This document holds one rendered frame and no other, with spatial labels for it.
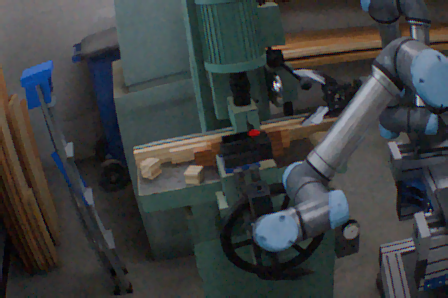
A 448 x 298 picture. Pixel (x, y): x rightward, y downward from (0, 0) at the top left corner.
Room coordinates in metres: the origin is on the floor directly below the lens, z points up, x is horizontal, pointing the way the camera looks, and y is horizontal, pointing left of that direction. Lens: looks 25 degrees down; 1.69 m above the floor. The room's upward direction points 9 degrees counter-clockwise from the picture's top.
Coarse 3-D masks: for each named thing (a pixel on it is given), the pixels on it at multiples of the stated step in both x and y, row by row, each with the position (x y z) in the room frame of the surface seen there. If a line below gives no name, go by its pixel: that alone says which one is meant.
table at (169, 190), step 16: (304, 144) 1.61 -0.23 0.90; (192, 160) 1.63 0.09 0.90; (288, 160) 1.53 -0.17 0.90; (304, 160) 1.52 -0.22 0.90; (160, 176) 1.56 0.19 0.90; (176, 176) 1.54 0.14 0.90; (208, 176) 1.52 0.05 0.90; (144, 192) 1.48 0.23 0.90; (160, 192) 1.47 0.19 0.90; (176, 192) 1.47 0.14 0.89; (192, 192) 1.47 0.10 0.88; (208, 192) 1.48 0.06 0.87; (144, 208) 1.46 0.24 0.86; (160, 208) 1.47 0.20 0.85; (224, 208) 1.39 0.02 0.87
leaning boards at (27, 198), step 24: (0, 72) 2.90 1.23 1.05; (0, 96) 2.54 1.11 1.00; (0, 120) 2.42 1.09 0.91; (24, 120) 2.95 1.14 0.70; (0, 144) 2.38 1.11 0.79; (24, 144) 2.66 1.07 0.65; (0, 168) 2.38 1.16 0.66; (24, 168) 2.87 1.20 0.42; (0, 192) 2.40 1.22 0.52; (24, 192) 2.44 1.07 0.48; (48, 192) 2.87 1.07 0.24; (24, 216) 2.37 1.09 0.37; (48, 216) 2.65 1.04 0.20; (24, 240) 2.39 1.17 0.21; (48, 240) 2.40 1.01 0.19; (24, 264) 2.39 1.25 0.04; (48, 264) 2.42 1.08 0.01
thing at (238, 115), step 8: (232, 104) 1.67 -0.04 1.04; (232, 112) 1.62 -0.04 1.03; (240, 112) 1.60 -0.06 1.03; (248, 112) 1.60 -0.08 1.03; (256, 112) 1.61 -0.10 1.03; (232, 120) 1.66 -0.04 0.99; (240, 120) 1.60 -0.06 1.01; (248, 120) 1.60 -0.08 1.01; (256, 120) 1.61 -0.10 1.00; (240, 128) 1.60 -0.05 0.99; (256, 128) 1.60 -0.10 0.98
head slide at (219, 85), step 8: (208, 72) 1.80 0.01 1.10; (216, 72) 1.73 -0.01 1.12; (248, 72) 1.74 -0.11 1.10; (256, 72) 1.74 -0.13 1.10; (216, 80) 1.73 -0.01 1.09; (224, 80) 1.74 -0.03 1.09; (256, 80) 1.74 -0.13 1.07; (216, 88) 1.73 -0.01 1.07; (224, 88) 1.74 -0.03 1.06; (256, 88) 1.74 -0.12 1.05; (216, 96) 1.73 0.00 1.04; (224, 96) 1.73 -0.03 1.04; (256, 96) 1.74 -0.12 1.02; (216, 104) 1.73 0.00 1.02; (224, 104) 1.73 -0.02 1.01; (216, 112) 1.74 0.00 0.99; (224, 112) 1.73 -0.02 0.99
